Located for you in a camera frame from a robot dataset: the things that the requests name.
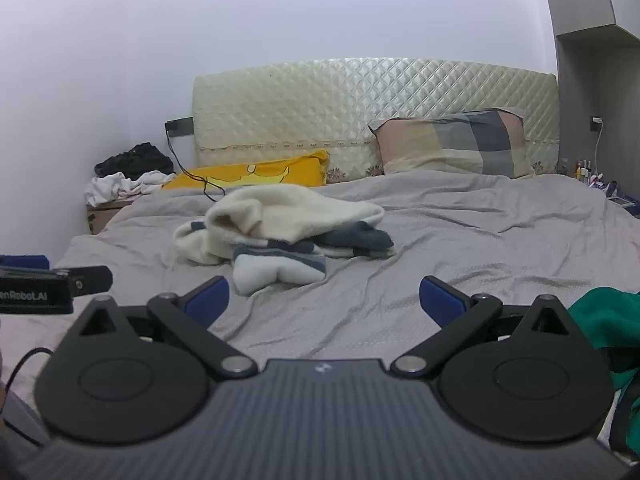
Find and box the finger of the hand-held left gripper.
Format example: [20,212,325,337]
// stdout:
[0,254,51,271]

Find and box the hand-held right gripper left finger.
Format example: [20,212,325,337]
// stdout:
[65,276,258,380]

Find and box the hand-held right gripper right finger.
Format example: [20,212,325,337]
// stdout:
[392,275,584,379]

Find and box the white blue striped sweater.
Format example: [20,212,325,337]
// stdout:
[172,184,396,297]

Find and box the white clothes pile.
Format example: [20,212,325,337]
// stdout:
[85,170,177,207]

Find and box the black clothes pile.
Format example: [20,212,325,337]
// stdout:
[95,143,175,178]

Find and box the grey bed sheet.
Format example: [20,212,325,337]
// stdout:
[0,172,640,411]

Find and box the cardboard box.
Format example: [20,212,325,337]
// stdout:
[86,197,137,235]

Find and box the checked pillow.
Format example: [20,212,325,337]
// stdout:
[369,108,536,180]

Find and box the yellow pillow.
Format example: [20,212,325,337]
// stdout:
[162,150,331,192]

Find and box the green garment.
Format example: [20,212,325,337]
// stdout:
[570,291,640,453]

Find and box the cream quilted headboard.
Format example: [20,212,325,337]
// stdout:
[191,58,559,182]

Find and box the grey cabinet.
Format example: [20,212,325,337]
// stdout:
[537,0,640,221]

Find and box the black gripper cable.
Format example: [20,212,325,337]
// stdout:
[0,347,54,449]

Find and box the thin black charging cable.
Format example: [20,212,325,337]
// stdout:
[164,121,242,203]

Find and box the grey wall socket panel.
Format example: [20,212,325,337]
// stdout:
[165,116,194,139]

